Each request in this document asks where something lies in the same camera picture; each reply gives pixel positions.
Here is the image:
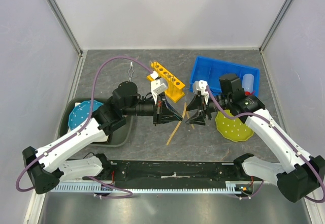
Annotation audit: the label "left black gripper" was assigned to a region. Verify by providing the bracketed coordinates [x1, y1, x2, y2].
[123, 91, 183, 126]

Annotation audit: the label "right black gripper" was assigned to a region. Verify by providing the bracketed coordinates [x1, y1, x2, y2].
[185, 93, 232, 126]

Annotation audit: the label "metal crucible tongs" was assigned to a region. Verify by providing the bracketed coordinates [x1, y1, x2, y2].
[127, 61, 134, 82]

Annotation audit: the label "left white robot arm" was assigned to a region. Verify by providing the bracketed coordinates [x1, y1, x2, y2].
[22, 78, 182, 194]

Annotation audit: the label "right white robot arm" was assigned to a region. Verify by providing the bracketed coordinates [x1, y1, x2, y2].
[186, 73, 324, 203]

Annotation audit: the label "yellow test tube rack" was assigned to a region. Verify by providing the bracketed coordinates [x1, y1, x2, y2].
[150, 61, 185, 103]

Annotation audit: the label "green dotted plate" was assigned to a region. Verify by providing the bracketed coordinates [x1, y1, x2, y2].
[215, 112, 254, 142]

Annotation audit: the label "blue plastic bin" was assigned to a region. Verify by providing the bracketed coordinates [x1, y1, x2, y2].
[189, 56, 260, 96]

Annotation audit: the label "dark green tray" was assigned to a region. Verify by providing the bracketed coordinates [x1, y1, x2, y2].
[58, 98, 134, 147]

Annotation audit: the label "plastic wash bottle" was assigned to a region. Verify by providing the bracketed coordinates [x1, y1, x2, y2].
[242, 74, 254, 95]

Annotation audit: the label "blue dotted plate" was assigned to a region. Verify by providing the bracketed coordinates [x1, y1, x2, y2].
[68, 100, 91, 131]

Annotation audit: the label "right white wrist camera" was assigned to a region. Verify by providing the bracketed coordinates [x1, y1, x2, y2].
[192, 80, 209, 104]

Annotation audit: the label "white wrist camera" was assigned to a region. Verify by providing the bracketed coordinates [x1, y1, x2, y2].
[150, 71, 168, 103]
[192, 80, 209, 104]

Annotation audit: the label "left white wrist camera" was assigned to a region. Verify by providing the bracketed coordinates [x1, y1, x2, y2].
[150, 71, 168, 103]

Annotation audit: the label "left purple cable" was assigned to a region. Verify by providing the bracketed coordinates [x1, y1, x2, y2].
[15, 56, 155, 199]

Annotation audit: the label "purple cable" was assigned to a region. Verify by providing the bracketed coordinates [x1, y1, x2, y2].
[206, 85, 325, 204]
[15, 56, 155, 199]

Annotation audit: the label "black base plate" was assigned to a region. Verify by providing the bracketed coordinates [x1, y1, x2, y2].
[95, 160, 251, 189]

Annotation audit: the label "slotted cable duct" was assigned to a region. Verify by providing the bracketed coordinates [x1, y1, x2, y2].
[51, 182, 241, 194]

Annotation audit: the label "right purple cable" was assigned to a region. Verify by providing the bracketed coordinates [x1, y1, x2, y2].
[206, 85, 325, 204]

